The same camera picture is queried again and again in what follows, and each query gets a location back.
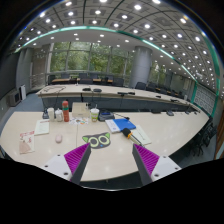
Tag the white notepad with pen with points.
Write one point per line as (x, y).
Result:
(139, 133)

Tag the pink computer mouse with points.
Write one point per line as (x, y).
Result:
(58, 138)

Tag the black cat face mouse pad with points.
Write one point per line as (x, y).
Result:
(98, 141)

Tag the white lidded jar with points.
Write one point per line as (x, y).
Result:
(59, 115)

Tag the small dark device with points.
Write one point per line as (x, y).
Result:
(45, 114)

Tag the blue book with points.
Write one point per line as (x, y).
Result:
(117, 125)

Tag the red bottle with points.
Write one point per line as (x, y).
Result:
(65, 109)

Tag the colourful sticker sheet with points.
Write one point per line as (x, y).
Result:
(79, 121)

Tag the white paper sheet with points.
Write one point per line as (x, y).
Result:
(42, 127)

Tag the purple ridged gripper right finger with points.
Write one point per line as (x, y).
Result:
(151, 166)

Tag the pink illustrated booklet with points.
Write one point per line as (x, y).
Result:
(26, 142)

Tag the green white paper cup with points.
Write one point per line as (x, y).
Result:
(94, 113)

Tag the white tissue canister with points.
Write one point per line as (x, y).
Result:
(51, 114)

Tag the yellow black microphone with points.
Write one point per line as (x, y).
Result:
(129, 135)

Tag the beige cardboard box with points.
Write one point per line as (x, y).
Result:
(80, 109)

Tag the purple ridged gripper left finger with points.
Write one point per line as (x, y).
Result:
(71, 165)

